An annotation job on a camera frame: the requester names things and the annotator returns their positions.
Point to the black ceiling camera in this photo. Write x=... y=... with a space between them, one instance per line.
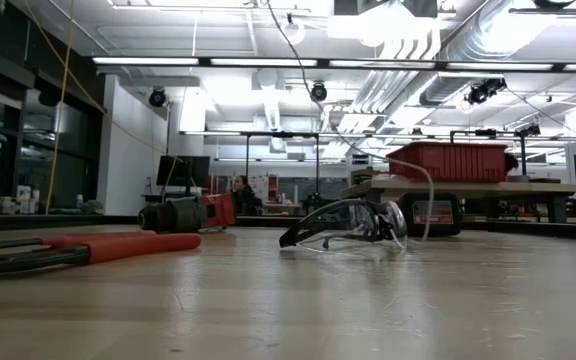
x=529 y=130
x=483 y=92
x=318 y=92
x=157 y=98

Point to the red plastic bin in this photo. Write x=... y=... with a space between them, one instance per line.
x=448 y=162

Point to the person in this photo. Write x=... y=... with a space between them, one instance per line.
x=245 y=200

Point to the wooden work table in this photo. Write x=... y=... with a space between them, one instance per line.
x=468 y=188

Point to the white round ceiling lamp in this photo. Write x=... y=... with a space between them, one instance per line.
x=282 y=31

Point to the white bottles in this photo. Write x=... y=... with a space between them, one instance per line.
x=24 y=197

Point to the clear black safety glasses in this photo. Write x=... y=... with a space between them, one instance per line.
x=298 y=232

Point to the black overhead light bar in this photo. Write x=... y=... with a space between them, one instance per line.
x=323 y=63

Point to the red black drill battery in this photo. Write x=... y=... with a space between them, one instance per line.
x=433 y=212

